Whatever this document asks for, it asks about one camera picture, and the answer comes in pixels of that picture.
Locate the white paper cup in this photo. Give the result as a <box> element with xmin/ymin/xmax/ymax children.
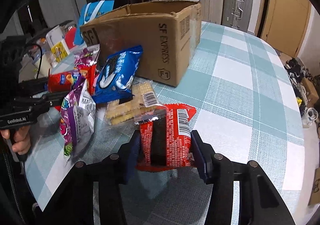
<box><xmin>33</xmin><ymin>53</ymin><xmax>52</xmax><ymax>77</ymax></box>

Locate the silver suitcase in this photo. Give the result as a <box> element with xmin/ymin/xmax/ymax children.
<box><xmin>221</xmin><ymin>0</ymin><xmax>253</xmax><ymax>32</ymax></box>

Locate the white kettle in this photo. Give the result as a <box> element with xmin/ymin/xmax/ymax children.
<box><xmin>46</xmin><ymin>25</ymin><xmax>64</xmax><ymax>48</ymax></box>

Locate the blue Doraemon bag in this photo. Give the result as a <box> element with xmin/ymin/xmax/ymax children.
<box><xmin>73</xmin><ymin>0</ymin><xmax>114</xmax><ymax>46</ymax></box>

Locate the red chips bag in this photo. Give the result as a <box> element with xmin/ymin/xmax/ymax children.
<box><xmin>48</xmin><ymin>70</ymin><xmax>80</xmax><ymax>93</ymax></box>

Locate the SF Express cardboard box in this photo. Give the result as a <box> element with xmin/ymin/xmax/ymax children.
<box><xmin>80</xmin><ymin>0</ymin><xmax>201</xmax><ymax>87</ymax></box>

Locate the red black snack packet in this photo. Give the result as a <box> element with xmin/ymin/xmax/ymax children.
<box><xmin>136</xmin><ymin>103</ymin><xmax>196</xmax><ymax>172</ymax></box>

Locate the small cardboard box on floor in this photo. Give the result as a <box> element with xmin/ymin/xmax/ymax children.
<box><xmin>301</xmin><ymin>77</ymin><xmax>319</xmax><ymax>108</ymax></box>

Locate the purple grape candy bag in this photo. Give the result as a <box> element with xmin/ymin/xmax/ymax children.
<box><xmin>60</xmin><ymin>76</ymin><xmax>96</xmax><ymax>159</ymax></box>

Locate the black cable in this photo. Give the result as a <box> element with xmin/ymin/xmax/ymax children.
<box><xmin>24</xmin><ymin>43</ymin><xmax>43</xmax><ymax>80</ymax></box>

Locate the blue Oreo packet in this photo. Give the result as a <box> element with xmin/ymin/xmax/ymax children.
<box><xmin>92</xmin><ymin>45</ymin><xmax>143</xmax><ymax>104</ymax></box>

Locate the white sneaker on floor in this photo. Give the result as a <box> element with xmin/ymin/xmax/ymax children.
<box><xmin>302</xmin><ymin>107</ymin><xmax>318</xmax><ymax>129</ymax></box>

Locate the checkered teal tablecloth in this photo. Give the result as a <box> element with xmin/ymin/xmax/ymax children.
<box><xmin>25</xmin><ymin>22</ymin><xmax>305</xmax><ymax>224</ymax></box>

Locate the yellow box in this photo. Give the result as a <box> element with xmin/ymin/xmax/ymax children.
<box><xmin>51</xmin><ymin>40</ymin><xmax>70</xmax><ymax>62</ymax></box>

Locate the clear cracker packet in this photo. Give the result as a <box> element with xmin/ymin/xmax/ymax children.
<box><xmin>104</xmin><ymin>81</ymin><xmax>167</xmax><ymax>127</ymax></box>

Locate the wooden door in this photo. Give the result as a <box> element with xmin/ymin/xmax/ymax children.
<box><xmin>261</xmin><ymin>0</ymin><xmax>311</xmax><ymax>57</ymax></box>

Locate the person's left hand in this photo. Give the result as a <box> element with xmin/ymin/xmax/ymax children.
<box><xmin>9</xmin><ymin>126</ymin><xmax>31</xmax><ymax>155</ymax></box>

